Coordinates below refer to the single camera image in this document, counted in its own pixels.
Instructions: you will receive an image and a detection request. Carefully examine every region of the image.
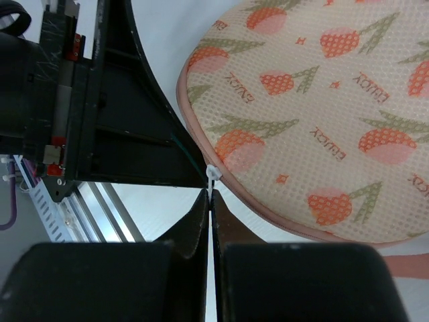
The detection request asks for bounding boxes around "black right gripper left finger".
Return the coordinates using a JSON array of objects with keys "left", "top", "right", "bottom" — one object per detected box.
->
[{"left": 1, "top": 190, "right": 209, "bottom": 321}]

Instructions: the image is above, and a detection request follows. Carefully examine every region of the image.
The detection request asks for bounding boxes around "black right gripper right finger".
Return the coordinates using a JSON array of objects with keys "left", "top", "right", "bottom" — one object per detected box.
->
[{"left": 211, "top": 191, "right": 408, "bottom": 321}]

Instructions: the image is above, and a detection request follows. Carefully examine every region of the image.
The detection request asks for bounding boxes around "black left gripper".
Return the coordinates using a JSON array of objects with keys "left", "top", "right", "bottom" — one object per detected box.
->
[{"left": 1, "top": 1, "right": 207, "bottom": 202}]

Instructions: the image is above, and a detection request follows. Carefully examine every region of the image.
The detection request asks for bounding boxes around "floral mesh laundry bag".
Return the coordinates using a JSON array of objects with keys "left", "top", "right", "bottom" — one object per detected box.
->
[{"left": 176, "top": 1, "right": 428, "bottom": 248}]

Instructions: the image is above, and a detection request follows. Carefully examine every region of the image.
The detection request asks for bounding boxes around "aluminium mounting rail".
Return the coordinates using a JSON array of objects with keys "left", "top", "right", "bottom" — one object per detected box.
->
[{"left": 58, "top": 182, "right": 144, "bottom": 242}]

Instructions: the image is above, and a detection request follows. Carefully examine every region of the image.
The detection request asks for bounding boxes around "white slotted cable duct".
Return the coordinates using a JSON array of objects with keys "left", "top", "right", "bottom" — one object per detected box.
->
[{"left": 13, "top": 155, "right": 72, "bottom": 243}]

